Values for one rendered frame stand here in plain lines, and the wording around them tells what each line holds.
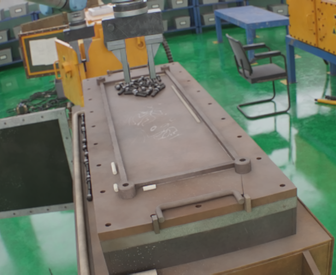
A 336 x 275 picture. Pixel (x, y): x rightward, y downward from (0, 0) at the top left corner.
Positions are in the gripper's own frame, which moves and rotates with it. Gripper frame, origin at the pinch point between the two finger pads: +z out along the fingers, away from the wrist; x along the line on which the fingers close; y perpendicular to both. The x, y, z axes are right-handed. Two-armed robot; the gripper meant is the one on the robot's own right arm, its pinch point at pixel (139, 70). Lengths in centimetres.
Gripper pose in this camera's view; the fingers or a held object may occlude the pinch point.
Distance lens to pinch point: 105.2
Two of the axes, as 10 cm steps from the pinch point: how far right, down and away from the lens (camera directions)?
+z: 1.2, 9.2, 3.8
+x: 9.9, -1.5, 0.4
